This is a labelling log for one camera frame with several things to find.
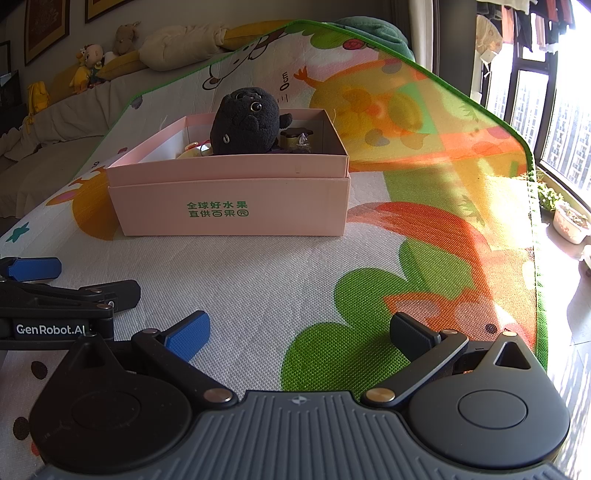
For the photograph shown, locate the black plush doll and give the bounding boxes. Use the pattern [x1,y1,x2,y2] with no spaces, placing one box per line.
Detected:
[210,88,295,154]

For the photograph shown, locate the cartoon printed play mat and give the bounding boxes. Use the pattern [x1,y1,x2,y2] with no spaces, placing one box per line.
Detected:
[0,19,550,480]

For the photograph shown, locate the small leafy green plant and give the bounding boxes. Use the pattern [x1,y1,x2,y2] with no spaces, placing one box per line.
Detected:
[531,171,567,214]

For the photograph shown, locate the yellow backpack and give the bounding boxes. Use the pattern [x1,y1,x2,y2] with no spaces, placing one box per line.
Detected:
[27,82,49,114]

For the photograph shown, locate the yellow and red toy camera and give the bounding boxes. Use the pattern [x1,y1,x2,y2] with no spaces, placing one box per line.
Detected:
[178,141,214,160]

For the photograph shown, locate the black framed window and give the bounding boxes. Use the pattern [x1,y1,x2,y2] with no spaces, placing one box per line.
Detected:
[471,0,591,200]

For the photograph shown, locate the teal blanket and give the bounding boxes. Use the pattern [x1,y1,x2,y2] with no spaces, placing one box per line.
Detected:
[335,17,415,61]

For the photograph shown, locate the pink cardboard box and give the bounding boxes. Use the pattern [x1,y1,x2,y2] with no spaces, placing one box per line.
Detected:
[106,108,352,237]

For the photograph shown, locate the yellow duck plush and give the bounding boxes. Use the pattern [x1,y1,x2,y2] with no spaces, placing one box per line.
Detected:
[69,51,96,95]

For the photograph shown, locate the beige covered sofa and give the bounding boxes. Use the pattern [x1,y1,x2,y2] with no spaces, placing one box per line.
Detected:
[0,46,232,232]

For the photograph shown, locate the hanging laundry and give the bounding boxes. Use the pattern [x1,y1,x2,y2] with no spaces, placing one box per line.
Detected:
[475,0,578,52]

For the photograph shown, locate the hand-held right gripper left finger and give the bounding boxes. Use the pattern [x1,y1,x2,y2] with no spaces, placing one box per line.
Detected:
[60,310,234,403]

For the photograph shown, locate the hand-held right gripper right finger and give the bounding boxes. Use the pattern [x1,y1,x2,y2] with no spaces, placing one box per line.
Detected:
[362,312,541,409]

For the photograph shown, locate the yellow cushion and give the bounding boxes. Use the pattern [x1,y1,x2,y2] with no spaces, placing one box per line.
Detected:
[97,48,145,82]
[222,21,283,49]
[48,62,80,105]

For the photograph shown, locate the brown bunny plush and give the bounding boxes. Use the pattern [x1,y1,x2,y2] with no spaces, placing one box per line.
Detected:
[113,21,142,56]

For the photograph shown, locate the white bowl planter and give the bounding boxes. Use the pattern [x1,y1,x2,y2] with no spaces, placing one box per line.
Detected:
[553,202,591,245]

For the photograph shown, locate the beige knotted pillow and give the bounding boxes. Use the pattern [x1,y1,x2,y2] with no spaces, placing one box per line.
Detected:
[139,25,232,71]

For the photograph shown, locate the dark framed picture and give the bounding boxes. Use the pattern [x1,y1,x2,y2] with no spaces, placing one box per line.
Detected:
[24,0,71,66]

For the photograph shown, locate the yellow bordered framed picture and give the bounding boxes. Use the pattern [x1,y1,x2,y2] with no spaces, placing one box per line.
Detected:
[85,0,136,24]

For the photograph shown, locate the pudding toy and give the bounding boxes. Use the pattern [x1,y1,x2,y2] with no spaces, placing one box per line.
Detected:
[279,127,317,149]

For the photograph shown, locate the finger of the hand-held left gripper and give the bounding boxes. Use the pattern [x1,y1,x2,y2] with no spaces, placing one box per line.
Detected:
[0,279,142,315]
[0,257,62,281]

